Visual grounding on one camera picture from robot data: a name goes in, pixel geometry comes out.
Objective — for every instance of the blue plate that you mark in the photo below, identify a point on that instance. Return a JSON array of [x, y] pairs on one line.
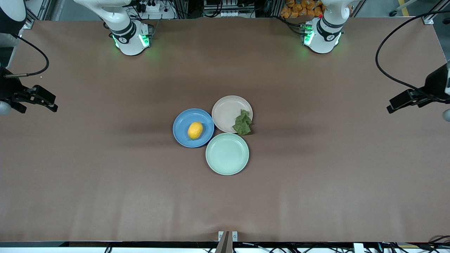
[[181, 124]]

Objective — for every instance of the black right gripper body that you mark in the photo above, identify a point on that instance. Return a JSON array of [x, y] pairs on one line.
[[7, 88]]

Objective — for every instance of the light green plate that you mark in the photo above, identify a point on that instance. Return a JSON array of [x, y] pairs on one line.
[[227, 154]]

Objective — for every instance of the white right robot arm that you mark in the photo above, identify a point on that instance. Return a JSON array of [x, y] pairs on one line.
[[128, 42]]

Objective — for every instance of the white power strip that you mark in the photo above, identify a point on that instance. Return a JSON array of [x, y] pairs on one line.
[[151, 6]]

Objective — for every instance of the aluminium frame profile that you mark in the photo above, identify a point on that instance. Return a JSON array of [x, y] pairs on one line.
[[434, 15], [42, 10]]

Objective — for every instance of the green lettuce leaf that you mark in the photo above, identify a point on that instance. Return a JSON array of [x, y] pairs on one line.
[[242, 123]]

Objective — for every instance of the yellow lemon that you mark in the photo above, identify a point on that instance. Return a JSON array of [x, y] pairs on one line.
[[195, 130]]

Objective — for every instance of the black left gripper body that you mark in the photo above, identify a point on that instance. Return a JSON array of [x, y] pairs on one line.
[[434, 85]]

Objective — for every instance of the metal table edge bracket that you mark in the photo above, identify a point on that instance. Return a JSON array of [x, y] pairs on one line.
[[227, 236]]

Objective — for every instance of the beige plate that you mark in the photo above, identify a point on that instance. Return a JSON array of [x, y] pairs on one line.
[[226, 110]]

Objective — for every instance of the bag of orange snacks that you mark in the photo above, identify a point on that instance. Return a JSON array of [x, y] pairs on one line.
[[299, 8]]

